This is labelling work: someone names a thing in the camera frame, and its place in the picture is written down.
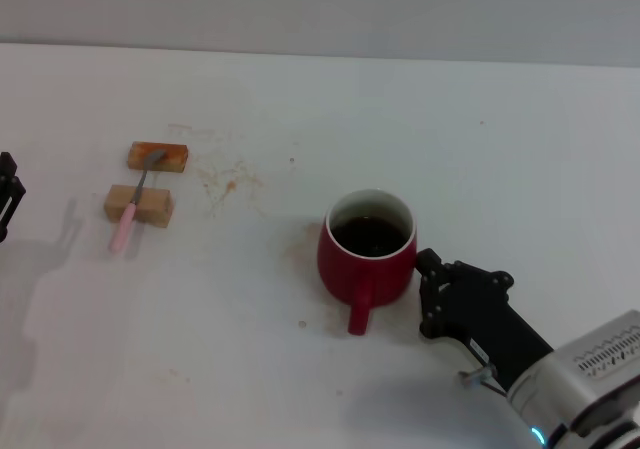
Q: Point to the dark brown coffee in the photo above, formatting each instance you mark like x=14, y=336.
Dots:
x=370, y=236

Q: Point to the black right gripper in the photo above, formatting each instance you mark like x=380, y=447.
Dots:
x=480, y=319

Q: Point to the red ceramic cup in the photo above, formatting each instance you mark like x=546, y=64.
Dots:
x=350, y=279

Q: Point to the plain wooden block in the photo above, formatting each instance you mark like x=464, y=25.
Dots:
x=155, y=206

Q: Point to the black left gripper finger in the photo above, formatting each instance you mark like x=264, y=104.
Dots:
x=10, y=194

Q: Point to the small metal wrist peg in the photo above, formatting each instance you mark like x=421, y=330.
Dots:
x=477, y=375

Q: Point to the orange-stained wooden block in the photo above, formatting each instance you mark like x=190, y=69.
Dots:
x=172, y=159

